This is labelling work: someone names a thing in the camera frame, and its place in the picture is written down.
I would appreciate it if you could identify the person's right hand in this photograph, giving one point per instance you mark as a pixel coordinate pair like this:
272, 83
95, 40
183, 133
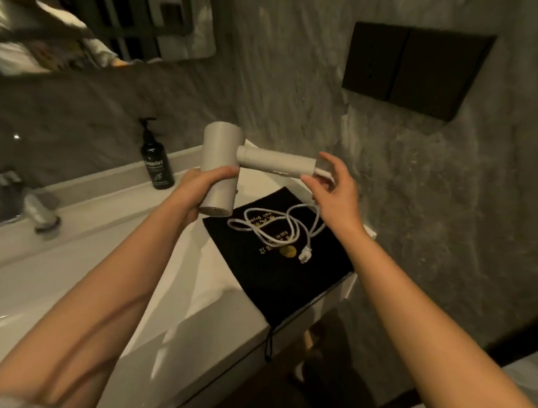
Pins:
340, 203

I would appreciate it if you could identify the person's left hand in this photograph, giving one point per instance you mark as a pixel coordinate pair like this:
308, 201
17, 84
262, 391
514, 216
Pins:
192, 189

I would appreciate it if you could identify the person's right thumb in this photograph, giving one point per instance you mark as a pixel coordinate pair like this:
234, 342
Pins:
315, 187

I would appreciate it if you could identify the person's left thumb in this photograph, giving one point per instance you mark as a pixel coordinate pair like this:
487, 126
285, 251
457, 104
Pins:
221, 173

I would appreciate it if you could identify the white hair dryer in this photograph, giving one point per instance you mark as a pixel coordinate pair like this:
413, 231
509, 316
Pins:
249, 160

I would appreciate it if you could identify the person's right forearm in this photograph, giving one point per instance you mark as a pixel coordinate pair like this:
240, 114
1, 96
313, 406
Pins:
416, 320

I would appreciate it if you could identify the person's left forearm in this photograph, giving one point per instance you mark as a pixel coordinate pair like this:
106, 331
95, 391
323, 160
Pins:
91, 307

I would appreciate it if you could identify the black pump soap bottle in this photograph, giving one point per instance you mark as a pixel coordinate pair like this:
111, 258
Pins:
156, 162

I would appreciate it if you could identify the white sink basin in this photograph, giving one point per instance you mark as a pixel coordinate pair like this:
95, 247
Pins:
121, 279

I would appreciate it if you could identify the chrome faucet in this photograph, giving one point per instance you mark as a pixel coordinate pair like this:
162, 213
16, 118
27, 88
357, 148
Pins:
26, 205

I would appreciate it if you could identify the black wall switch panel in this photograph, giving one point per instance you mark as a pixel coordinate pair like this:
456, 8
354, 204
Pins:
416, 68

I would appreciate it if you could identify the wall mirror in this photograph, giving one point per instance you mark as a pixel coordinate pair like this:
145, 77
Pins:
83, 29

